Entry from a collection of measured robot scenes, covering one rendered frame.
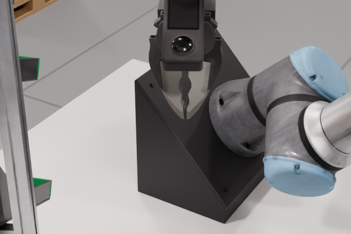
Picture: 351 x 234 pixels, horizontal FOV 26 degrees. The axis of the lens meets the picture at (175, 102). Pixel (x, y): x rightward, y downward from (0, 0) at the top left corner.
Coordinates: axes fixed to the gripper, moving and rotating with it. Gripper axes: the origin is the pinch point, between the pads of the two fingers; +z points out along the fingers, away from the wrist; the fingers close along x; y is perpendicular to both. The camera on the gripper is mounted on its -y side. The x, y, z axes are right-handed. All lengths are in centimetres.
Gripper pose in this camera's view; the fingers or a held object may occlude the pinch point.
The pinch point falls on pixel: (185, 112)
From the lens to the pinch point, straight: 97.9
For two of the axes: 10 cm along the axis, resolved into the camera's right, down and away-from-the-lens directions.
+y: 0.6, -5.0, 8.6
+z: 0.0, 8.7, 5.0
